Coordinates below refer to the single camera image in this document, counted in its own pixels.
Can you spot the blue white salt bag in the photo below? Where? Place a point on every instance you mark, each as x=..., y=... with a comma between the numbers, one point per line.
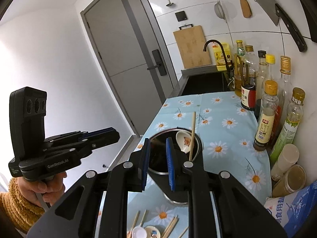
x=294, y=208

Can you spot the oil bottle with yellow cap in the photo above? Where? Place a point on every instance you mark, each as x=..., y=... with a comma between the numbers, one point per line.
x=239, y=54

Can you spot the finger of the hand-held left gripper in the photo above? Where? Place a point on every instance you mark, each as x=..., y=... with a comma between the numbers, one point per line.
x=104, y=140
x=62, y=135

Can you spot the person's left hand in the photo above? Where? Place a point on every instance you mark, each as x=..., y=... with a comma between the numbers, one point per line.
x=37, y=191

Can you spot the small bottle amber cap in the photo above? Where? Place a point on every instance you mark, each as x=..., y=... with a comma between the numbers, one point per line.
x=266, y=126

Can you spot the soy sauce bottle red label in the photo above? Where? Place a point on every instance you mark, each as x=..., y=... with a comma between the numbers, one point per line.
x=248, y=94

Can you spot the tall clear bottle gold cap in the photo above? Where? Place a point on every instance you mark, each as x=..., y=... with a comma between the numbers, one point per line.
x=284, y=79

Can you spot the clear bottle yellow cap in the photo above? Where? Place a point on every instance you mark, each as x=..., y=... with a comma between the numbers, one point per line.
x=270, y=64

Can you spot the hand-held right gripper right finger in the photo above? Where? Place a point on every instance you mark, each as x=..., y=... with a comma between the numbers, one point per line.
x=170, y=163

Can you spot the grey door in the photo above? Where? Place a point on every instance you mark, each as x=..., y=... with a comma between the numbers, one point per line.
x=123, y=54

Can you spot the clear bottle black cap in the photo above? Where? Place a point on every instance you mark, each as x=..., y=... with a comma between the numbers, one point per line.
x=261, y=69

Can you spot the black wall socket plate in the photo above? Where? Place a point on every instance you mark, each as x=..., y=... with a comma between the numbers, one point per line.
x=181, y=16

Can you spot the plain white ceramic spoon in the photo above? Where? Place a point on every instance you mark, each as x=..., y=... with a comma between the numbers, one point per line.
x=138, y=233

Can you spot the green label bottle gold cap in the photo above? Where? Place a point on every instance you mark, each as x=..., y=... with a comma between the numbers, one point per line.
x=287, y=129

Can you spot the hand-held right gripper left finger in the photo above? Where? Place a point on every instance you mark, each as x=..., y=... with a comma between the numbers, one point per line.
x=145, y=158

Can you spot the wooden cutting board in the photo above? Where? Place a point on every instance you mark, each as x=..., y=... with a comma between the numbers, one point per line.
x=192, y=47

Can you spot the black sink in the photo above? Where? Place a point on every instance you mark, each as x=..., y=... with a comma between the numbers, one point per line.
x=203, y=83

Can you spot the dark curved faucet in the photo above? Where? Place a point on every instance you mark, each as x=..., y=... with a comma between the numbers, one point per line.
x=213, y=41

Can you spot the daisy print blue tablecloth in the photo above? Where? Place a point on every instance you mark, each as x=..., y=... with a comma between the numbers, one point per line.
x=223, y=133

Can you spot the large yellow oil jug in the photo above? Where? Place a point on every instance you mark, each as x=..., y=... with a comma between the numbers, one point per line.
x=221, y=58

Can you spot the black metal cup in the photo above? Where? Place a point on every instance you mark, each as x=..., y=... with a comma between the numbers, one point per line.
x=158, y=158

